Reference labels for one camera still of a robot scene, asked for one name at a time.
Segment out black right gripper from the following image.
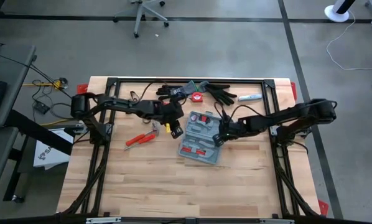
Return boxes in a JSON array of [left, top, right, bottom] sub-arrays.
[[212, 117, 252, 148]]

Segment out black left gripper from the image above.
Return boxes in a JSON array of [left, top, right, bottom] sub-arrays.
[[156, 100, 185, 139]]

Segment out grey plastic tool case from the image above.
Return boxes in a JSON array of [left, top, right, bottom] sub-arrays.
[[177, 110, 223, 166]]

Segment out red-handled screwdriver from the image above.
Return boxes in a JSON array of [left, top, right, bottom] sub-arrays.
[[123, 133, 157, 152]]

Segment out black glove with red label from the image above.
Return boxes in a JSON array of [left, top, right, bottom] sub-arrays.
[[156, 80, 195, 101]]

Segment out plain black work glove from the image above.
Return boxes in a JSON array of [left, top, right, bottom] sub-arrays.
[[198, 80, 238, 106]]

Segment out clear safety glasses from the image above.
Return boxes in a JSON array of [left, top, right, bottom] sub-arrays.
[[129, 90, 141, 105]]

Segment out grey office chair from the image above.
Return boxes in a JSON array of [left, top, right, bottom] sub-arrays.
[[113, 0, 170, 39]]

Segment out white printed box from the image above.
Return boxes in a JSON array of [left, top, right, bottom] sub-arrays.
[[32, 128, 75, 171]]

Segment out black diagonal bar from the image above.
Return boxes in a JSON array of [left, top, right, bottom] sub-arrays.
[[5, 108, 74, 156]]

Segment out black power adapter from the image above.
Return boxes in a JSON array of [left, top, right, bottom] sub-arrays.
[[32, 100, 51, 116]]

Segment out black desk leg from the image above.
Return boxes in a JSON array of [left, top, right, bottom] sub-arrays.
[[2, 148, 30, 205]]

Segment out white-based tower fan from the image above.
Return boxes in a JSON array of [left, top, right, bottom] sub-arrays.
[[323, 0, 358, 23]]

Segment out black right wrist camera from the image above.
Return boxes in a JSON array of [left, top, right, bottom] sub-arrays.
[[220, 115, 234, 127]]

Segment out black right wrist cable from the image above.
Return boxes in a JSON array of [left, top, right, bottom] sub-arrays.
[[213, 101, 269, 123]]

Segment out black aluminium table frame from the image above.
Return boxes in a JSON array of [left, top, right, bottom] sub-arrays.
[[55, 77, 323, 220]]

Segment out silver metal bracket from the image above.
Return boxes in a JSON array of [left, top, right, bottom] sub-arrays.
[[85, 217, 122, 224], [259, 218, 295, 224]]

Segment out yellow cable with plug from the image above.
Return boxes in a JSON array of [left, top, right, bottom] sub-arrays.
[[22, 79, 69, 91]]

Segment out white floor cable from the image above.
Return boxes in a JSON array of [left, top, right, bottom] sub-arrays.
[[325, 11, 372, 71]]

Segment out thin black cable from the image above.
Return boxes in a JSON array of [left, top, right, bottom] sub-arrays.
[[0, 50, 73, 99]]

